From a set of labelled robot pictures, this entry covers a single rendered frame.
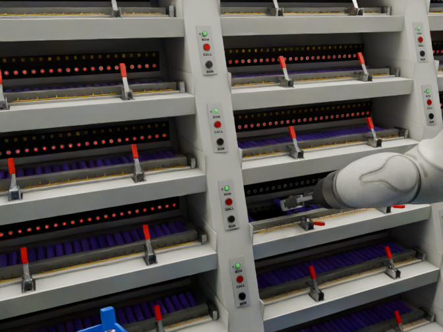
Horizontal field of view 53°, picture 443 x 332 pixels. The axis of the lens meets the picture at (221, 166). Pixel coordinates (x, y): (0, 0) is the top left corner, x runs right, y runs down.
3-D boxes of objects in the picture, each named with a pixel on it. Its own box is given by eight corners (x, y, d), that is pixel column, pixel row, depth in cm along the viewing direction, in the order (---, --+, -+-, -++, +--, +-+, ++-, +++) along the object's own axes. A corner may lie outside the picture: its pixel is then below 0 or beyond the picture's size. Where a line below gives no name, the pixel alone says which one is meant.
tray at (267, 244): (428, 219, 135) (434, 190, 132) (251, 260, 113) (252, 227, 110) (382, 195, 153) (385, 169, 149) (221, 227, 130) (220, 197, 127)
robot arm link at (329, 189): (374, 203, 97) (356, 207, 103) (363, 163, 99) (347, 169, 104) (341, 211, 94) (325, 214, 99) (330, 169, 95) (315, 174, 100)
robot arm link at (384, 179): (337, 213, 93) (385, 209, 98) (389, 203, 79) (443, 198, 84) (329, 163, 95) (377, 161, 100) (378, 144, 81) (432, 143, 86)
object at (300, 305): (438, 281, 135) (445, 241, 131) (262, 335, 113) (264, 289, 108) (389, 250, 153) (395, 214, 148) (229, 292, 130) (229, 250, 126)
